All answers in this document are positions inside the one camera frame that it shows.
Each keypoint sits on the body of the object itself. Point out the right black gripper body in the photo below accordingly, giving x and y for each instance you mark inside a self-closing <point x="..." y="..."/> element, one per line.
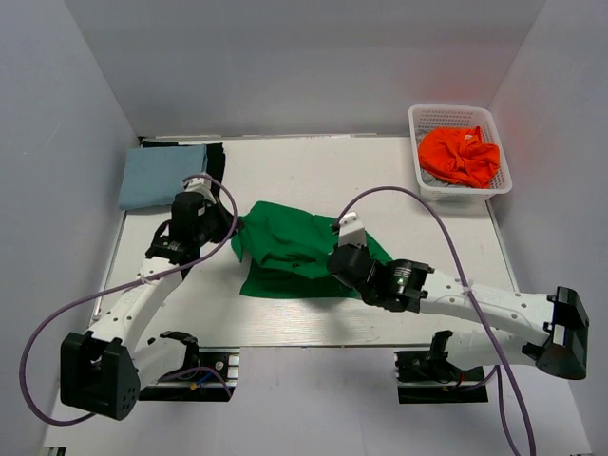
<point x="366" y="250"/>

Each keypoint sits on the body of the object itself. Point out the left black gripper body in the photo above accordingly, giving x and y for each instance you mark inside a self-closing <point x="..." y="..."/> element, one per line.
<point x="217" y="226"/>

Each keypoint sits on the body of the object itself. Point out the green t shirt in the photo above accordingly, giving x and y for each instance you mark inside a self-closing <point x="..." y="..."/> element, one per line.
<point x="289" y="249"/>

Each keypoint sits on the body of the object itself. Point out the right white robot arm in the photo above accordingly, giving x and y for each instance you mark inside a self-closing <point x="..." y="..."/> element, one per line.
<point x="548" y="331"/>

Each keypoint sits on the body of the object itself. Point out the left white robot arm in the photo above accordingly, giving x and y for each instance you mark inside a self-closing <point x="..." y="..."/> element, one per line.
<point x="104" y="370"/>

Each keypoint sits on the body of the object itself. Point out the folded light blue t shirt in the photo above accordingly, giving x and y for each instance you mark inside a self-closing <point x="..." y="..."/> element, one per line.
<point x="152" y="176"/>

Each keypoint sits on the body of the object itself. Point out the folded black t shirt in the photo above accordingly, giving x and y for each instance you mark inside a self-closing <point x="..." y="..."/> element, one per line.
<point x="215" y="158"/>

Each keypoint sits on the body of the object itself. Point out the grey garment in basket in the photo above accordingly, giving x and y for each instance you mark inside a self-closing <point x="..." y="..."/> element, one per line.
<point x="427" y="178"/>

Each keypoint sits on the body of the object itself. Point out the orange t shirt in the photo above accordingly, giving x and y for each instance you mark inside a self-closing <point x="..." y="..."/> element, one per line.
<point x="460" y="156"/>

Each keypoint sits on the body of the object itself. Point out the white plastic basket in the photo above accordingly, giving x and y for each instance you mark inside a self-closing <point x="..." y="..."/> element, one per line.
<point x="423" y="118"/>

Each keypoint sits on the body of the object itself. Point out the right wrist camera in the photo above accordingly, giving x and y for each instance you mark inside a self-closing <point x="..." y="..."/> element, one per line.
<point x="350" y="231"/>

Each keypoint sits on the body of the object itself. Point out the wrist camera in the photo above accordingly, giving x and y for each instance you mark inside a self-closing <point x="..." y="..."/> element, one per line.
<point x="350" y="231"/>
<point x="200" y="186"/>

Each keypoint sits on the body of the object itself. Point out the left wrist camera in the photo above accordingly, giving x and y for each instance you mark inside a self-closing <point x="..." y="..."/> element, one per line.
<point x="200" y="186"/>

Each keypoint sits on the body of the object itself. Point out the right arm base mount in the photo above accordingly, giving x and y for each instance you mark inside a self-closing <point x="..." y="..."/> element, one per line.
<point x="425" y="377"/>

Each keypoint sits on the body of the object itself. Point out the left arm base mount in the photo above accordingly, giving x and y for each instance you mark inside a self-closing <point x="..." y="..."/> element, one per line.
<point x="211" y="379"/>

